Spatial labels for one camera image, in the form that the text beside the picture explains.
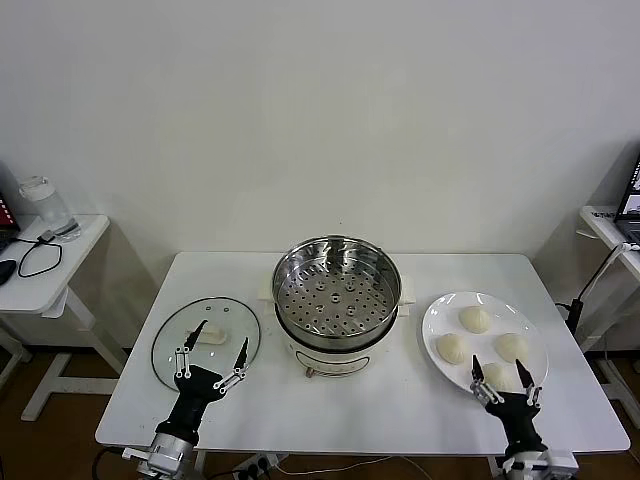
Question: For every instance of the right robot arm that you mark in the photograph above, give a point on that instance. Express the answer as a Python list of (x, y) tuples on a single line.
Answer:
[(525, 465)]

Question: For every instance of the white round plate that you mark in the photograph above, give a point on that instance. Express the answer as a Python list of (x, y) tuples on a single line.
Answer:
[(440, 320)]

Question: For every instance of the white power strip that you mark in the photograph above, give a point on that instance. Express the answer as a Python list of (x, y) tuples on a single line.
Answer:
[(255, 465)]

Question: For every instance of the dark open laptop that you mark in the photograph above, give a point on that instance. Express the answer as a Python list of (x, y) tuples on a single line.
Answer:
[(631, 200)]

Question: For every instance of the clear water bottle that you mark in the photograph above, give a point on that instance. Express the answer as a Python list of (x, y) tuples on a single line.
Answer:
[(50, 210)]

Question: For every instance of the white electric cooker pot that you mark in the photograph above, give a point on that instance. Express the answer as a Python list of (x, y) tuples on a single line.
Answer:
[(330, 362)]

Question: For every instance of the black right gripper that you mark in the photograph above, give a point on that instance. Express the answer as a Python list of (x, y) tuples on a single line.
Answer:
[(517, 415)]

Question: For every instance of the white side table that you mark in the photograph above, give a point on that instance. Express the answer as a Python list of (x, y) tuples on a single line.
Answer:
[(75, 260), (600, 225)]

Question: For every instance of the perforated steel steamer basket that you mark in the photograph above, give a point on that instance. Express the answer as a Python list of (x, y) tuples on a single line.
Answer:
[(335, 310)]

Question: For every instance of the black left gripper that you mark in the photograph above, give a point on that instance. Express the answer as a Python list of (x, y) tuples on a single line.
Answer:
[(190, 395)]

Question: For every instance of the black computer mouse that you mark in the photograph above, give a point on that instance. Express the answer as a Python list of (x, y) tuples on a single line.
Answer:
[(5, 270)]

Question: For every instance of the laptop with red screen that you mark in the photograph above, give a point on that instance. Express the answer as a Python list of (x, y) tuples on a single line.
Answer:
[(6, 220)]

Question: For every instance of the round glass lid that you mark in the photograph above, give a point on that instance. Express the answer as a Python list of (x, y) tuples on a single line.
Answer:
[(220, 315)]

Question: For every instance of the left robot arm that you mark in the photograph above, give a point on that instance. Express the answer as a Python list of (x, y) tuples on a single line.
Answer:
[(167, 452)]

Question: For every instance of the white steamed baozi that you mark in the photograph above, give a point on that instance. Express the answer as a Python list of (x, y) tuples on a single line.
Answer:
[(495, 376), (511, 346), (451, 348), (472, 318)]

